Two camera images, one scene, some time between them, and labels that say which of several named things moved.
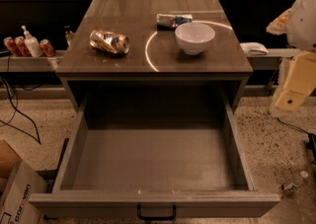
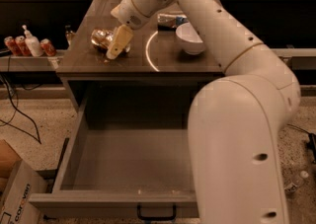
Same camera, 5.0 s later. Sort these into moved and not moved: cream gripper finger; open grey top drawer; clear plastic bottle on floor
Moved: cream gripper finger
Not moved: clear plastic bottle on floor; open grey top drawer
